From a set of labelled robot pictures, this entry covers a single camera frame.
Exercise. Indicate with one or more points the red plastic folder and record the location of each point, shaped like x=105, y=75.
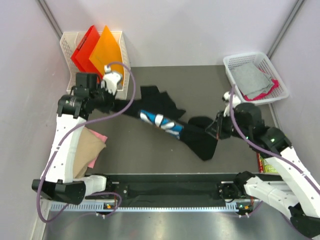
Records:
x=82, y=53

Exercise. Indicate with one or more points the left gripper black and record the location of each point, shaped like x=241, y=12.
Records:
x=111, y=99

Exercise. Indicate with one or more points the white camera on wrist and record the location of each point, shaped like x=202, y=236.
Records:
x=226, y=99
x=110, y=80

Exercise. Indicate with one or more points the orange plastic folder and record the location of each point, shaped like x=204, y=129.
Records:
x=105, y=51

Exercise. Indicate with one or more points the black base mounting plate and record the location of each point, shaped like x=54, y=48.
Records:
x=176, y=190

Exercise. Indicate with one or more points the aluminium frame rail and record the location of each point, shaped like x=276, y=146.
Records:
x=106, y=202

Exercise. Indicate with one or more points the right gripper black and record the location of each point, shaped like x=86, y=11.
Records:
x=214, y=128

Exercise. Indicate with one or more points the white perforated basket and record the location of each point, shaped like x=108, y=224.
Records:
x=260, y=60

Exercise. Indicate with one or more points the white file organiser tray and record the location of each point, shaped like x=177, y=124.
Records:
x=68, y=43

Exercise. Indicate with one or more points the black t-shirt with flower print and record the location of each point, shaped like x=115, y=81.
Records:
x=159, y=110

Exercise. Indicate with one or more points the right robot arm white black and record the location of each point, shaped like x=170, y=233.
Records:
x=301, y=206

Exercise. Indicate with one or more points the magenta t-shirt in basket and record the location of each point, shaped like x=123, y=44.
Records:
x=262, y=95

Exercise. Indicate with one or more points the grey folded t-shirt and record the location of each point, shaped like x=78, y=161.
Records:
x=250, y=80

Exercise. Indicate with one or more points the white camera on left wrist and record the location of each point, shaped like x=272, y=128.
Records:
x=110, y=80

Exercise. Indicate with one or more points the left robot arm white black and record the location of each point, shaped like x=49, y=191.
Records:
x=57, y=182

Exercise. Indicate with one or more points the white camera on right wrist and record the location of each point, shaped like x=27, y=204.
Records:
x=226, y=99

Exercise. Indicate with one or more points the green children's book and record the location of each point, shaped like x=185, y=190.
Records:
x=264, y=166

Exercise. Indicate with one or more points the beige folded t-shirt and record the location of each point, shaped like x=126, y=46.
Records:
x=82, y=155

